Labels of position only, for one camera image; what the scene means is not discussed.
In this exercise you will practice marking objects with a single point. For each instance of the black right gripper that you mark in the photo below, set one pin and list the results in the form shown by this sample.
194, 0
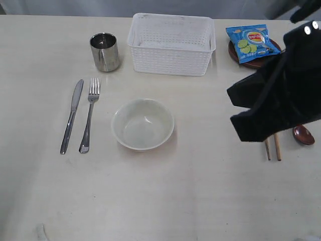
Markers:
281, 94

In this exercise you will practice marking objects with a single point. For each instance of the brown round plate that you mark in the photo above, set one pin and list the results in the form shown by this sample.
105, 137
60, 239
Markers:
253, 64

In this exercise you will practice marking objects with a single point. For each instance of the brown wooden spoon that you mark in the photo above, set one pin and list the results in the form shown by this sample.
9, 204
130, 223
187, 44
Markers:
302, 135

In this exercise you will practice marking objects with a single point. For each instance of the blue chips bag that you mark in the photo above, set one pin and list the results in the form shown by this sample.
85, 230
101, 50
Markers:
251, 42

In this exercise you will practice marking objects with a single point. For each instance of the clear glass bowl with flowers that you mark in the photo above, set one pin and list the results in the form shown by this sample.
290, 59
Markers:
142, 124

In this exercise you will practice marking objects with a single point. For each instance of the metal cup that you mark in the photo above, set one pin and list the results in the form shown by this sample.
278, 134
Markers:
105, 52

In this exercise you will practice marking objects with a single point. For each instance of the silver fork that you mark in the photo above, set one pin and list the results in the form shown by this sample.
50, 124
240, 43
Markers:
93, 96

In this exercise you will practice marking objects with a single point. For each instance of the silver table knife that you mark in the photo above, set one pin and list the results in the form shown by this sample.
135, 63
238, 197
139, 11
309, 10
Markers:
74, 104

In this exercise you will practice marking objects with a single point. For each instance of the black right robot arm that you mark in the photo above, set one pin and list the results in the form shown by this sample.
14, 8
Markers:
304, 39

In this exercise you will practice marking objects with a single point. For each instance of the white perforated plastic basket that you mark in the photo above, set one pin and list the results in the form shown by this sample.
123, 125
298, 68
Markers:
171, 44

